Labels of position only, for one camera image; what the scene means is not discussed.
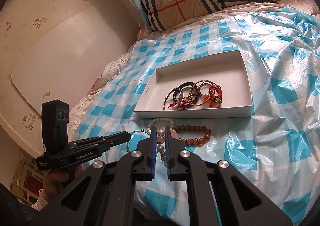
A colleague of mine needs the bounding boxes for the brown amber bead bracelet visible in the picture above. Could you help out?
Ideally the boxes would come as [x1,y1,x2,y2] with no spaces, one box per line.
[175,124,212,147]

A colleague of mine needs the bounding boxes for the black leather bracelet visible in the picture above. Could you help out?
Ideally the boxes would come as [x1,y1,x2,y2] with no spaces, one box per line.
[173,81,201,109]

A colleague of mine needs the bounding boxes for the red string charm bracelet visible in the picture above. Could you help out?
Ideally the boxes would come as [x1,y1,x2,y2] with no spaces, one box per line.
[168,96,193,110]

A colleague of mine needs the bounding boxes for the multicolour braided cord bracelet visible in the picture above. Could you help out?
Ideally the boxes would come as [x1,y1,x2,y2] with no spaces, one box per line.
[187,79,218,107]

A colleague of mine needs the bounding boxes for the red cord agate pendant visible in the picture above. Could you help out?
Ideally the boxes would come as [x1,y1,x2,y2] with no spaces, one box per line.
[199,91,214,106]

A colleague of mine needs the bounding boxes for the red knotted bracelet green beads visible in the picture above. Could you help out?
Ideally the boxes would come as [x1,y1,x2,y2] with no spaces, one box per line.
[208,85,222,108]

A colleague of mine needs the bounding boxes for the silver bangle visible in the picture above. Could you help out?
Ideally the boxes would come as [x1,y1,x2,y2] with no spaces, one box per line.
[162,87,184,110]

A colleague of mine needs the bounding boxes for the person left hand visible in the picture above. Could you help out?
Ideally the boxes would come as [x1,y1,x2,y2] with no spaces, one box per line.
[41,165,84,203]

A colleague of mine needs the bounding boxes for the white shallow cardboard box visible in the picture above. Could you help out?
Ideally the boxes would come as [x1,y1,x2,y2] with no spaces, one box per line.
[134,50,253,119]

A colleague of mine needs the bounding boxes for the blue checked plastic sheet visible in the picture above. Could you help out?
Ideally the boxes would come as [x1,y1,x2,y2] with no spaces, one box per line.
[75,6,320,226]

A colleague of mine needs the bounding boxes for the plaid pillow left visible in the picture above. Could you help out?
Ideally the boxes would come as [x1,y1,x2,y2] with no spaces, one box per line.
[140,0,221,32]

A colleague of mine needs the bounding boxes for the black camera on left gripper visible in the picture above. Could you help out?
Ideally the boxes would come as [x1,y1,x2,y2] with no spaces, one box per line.
[41,99,69,155]

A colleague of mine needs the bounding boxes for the white round board on wall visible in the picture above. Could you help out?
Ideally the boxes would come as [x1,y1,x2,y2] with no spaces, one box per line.
[11,0,138,114]

